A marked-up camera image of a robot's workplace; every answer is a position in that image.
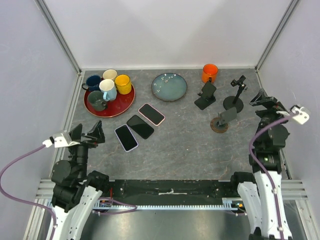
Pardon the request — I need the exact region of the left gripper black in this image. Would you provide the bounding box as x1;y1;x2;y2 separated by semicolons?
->
68;119;105;179

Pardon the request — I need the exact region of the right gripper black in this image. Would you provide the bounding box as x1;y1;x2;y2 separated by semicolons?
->
249;88;296;145

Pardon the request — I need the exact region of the black tripod phone stand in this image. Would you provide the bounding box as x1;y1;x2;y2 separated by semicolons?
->
223;75;247;113

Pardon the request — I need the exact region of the purple case phone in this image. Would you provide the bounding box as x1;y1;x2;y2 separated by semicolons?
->
114;124;139;153

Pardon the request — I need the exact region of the red round tray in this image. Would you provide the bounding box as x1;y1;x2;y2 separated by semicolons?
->
83;84;136;118

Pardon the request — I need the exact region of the black phone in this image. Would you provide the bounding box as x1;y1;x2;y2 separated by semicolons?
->
126;114;154;140

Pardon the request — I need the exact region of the pink case phone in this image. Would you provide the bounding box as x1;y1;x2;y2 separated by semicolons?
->
138;103;166;126

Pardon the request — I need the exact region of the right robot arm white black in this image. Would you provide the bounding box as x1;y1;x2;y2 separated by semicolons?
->
229;89;293;240

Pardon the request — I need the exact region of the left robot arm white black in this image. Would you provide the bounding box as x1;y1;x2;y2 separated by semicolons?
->
47;120;110;240

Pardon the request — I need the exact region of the wooden base phone stand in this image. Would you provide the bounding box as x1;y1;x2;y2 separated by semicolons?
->
210;107;237;134

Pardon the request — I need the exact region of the black folding phone stand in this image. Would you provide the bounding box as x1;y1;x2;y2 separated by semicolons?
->
194;81;217;110

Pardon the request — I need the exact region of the grey mug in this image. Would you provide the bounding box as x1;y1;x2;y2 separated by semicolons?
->
87;90;108;112

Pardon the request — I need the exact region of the light blue white mug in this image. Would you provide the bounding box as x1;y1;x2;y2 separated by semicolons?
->
99;79;117;102

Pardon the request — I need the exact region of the dark blue mug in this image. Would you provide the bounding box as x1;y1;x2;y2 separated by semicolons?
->
81;75;102;92

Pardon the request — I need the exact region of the orange mug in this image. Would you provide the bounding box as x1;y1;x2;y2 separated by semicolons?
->
201;63;219;83

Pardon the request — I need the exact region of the yellow cup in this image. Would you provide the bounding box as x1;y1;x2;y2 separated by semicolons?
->
114;74;132;95

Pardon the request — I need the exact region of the cream mug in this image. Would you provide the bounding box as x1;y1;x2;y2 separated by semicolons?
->
102;69;118;81

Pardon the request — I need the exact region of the teal ceramic plate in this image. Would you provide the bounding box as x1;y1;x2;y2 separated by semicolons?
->
151;72;188;102

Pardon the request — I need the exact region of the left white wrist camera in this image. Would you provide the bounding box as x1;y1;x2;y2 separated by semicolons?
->
42;130;80;148

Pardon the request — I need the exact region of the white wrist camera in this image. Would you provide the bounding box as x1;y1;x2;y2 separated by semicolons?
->
276;105;310;125
42;130;80;148

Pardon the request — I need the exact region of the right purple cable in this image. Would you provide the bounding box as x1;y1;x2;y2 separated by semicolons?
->
234;113;298;240

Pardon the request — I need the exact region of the purple cable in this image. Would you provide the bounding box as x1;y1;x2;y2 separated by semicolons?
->
234;113;298;240
0;144;138;240

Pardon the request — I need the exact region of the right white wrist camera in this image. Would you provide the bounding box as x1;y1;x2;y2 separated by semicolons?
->
276;105;310;125

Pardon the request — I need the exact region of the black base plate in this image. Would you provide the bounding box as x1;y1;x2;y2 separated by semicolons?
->
108;179;239;199

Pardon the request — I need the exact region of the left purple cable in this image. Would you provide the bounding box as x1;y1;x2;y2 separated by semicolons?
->
0;144;138;240

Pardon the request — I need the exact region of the right aluminium frame post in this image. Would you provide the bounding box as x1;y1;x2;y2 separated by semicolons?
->
254;0;300;72

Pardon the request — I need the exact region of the aluminium frame post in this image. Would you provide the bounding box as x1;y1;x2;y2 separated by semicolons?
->
254;0;300;72
35;0;82;75

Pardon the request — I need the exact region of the left aluminium frame post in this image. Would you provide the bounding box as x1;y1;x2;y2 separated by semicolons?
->
35;0;82;75

